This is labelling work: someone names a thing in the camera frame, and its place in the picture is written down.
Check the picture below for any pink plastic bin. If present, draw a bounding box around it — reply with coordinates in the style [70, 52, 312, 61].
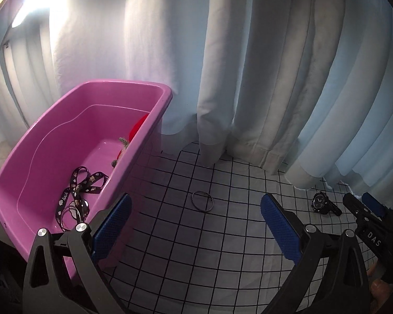
[0, 78, 173, 283]

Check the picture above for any white black-grid tablecloth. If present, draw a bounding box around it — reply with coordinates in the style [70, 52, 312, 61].
[100, 142, 393, 314]

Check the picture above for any red toy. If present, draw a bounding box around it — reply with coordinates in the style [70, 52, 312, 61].
[111, 113, 150, 169]

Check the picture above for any cream thick curtain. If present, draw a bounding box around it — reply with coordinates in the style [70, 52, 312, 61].
[226, 0, 318, 175]
[196, 0, 259, 167]

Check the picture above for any black digital wristwatch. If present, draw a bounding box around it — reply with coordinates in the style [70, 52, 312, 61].
[312, 191, 343, 216]

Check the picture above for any black patterned lanyard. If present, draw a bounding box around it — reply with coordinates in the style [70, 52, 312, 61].
[55, 167, 109, 233]

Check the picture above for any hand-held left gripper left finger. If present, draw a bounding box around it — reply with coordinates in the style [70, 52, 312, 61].
[22, 194, 132, 314]

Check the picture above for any person's right hand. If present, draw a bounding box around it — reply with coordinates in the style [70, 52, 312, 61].
[368, 262, 393, 305]

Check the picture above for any silver metal bangle set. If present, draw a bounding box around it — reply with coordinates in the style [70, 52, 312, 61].
[59, 203, 86, 231]
[191, 190, 214, 212]

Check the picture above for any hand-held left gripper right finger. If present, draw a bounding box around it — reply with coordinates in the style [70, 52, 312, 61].
[260, 194, 370, 314]

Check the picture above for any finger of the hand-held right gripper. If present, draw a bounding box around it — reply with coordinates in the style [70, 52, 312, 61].
[343, 192, 374, 229]
[362, 192, 386, 217]

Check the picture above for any white sheer curtain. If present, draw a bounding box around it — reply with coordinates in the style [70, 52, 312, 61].
[282, 0, 393, 203]
[0, 0, 210, 177]

